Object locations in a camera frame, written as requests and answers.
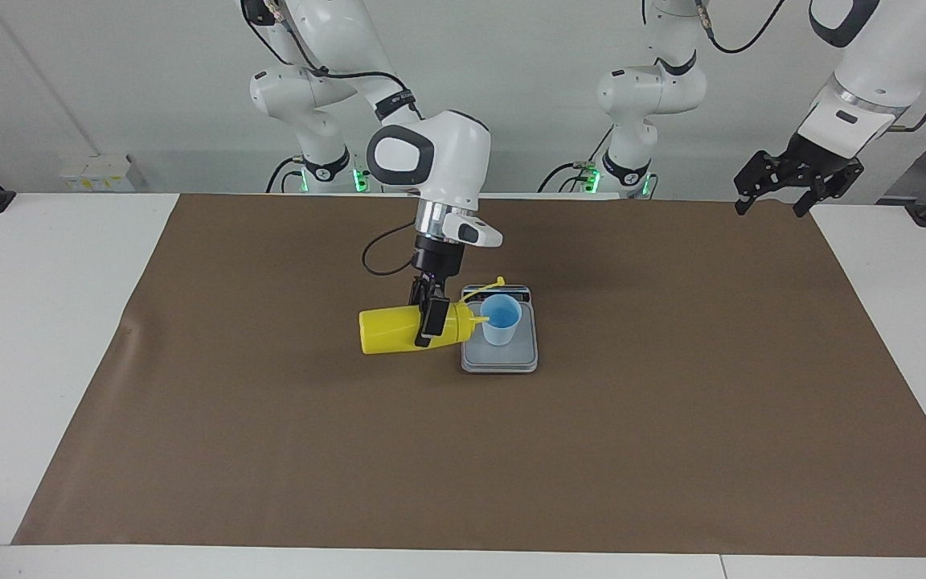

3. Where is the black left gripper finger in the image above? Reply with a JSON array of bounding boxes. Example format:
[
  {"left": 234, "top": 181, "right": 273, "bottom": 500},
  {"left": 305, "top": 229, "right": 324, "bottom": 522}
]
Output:
[
  {"left": 734, "top": 150, "right": 795, "bottom": 216},
  {"left": 794, "top": 159, "right": 866, "bottom": 218}
]

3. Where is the yellow squeeze bottle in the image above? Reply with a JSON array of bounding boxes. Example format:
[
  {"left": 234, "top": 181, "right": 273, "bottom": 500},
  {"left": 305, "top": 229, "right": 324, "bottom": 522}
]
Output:
[{"left": 359, "top": 276, "right": 507, "bottom": 355}]

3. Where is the light blue plastic cup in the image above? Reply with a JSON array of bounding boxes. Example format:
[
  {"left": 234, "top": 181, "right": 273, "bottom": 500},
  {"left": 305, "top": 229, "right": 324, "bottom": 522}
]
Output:
[{"left": 480, "top": 294, "right": 523, "bottom": 347}]

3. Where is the silver digital kitchen scale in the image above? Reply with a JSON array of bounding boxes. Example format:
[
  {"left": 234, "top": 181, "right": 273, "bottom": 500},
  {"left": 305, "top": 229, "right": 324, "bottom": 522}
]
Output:
[{"left": 461, "top": 284, "right": 539, "bottom": 375}]

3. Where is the brown paper mat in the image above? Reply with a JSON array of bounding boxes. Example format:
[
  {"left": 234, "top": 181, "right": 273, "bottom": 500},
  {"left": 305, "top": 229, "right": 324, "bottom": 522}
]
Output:
[{"left": 11, "top": 193, "right": 926, "bottom": 557}]

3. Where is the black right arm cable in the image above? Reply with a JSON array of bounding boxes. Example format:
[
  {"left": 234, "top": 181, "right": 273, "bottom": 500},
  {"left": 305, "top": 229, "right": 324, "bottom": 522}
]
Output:
[{"left": 242, "top": 0, "right": 424, "bottom": 277}]

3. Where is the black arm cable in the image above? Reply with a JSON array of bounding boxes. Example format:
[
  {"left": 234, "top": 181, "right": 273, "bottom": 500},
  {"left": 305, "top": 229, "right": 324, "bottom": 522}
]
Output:
[
  {"left": 242, "top": 0, "right": 424, "bottom": 277},
  {"left": 692, "top": 0, "right": 926, "bottom": 133}
]

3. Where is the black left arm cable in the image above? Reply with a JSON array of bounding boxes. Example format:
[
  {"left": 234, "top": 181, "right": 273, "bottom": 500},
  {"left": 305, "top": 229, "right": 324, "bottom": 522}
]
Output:
[{"left": 692, "top": 0, "right": 926, "bottom": 133}]

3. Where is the black base cable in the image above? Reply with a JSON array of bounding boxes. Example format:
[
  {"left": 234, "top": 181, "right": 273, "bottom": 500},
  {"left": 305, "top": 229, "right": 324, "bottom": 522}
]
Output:
[
  {"left": 538, "top": 127, "right": 617, "bottom": 194},
  {"left": 266, "top": 155, "right": 307, "bottom": 194}
]

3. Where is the white wall socket box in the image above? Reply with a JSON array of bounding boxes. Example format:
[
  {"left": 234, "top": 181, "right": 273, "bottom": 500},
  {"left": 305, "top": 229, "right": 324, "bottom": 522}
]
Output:
[{"left": 59, "top": 154, "right": 134, "bottom": 192}]

